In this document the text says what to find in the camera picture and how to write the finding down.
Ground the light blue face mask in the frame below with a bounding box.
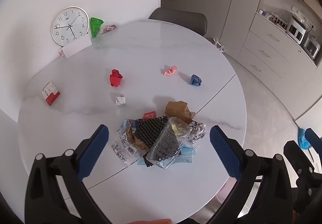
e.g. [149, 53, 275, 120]
[136, 144, 200, 167]

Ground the black foam mesh sleeve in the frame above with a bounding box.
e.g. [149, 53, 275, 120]
[133, 115, 169, 148]

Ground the silver foil wrapper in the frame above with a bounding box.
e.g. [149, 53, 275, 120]
[187, 121, 207, 144]

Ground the white labelled plastic wrapper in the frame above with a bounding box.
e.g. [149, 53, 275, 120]
[111, 133, 142, 165]

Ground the grey chair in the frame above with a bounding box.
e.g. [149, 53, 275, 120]
[148, 8, 208, 37]

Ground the red and white box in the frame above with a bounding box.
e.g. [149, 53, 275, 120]
[41, 81, 61, 106]

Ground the silver toaster oven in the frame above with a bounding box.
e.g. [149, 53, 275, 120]
[302, 34, 322, 60]

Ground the clear packet with red label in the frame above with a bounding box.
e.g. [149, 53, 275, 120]
[100, 23, 118, 35]

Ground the red crumpled paper ball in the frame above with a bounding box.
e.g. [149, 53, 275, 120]
[109, 69, 124, 87]

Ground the light blue plastic packet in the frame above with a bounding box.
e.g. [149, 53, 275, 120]
[119, 118, 134, 137]

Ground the blue bag on floor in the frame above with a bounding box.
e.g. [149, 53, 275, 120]
[298, 128, 312, 150]

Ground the white folding rack on floor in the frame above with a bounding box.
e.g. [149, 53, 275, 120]
[213, 37, 227, 52]

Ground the brown paper scrap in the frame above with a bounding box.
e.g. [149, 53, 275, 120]
[125, 123, 152, 151]

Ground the green plastic bag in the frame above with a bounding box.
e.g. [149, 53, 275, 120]
[90, 17, 104, 39]

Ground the white card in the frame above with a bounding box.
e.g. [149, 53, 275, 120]
[61, 36, 93, 59]

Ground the pink crumpled paper ball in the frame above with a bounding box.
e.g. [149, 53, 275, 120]
[162, 65, 179, 76]

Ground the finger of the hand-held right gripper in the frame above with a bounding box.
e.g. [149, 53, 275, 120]
[283, 140, 315, 173]
[305, 128, 322, 150]

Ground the clear plastic tray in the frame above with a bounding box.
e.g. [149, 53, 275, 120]
[145, 117, 194, 170]

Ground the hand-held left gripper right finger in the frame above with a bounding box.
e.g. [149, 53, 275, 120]
[210, 125, 293, 224]

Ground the beige tall cabinet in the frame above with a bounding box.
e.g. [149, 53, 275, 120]
[219, 0, 267, 57]

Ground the beige drawer cabinet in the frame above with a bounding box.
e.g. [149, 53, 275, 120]
[237, 12, 322, 119]

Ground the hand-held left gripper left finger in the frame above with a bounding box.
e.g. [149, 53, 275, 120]
[25, 124, 110, 224]

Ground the wire dish rack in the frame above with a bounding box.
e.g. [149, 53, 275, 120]
[269, 12, 289, 31]

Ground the white round wall clock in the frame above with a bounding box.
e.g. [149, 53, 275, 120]
[51, 6, 90, 47]

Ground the white microwave oven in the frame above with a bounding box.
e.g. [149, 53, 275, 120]
[287, 16, 307, 44]

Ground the yellow wrapper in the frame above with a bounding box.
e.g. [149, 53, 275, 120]
[170, 124, 191, 137]

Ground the crushed brown cardboard box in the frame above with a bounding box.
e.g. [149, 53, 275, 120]
[165, 101, 197, 124]

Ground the blue crumpled paper ball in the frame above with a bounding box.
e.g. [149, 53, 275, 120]
[190, 74, 203, 87]

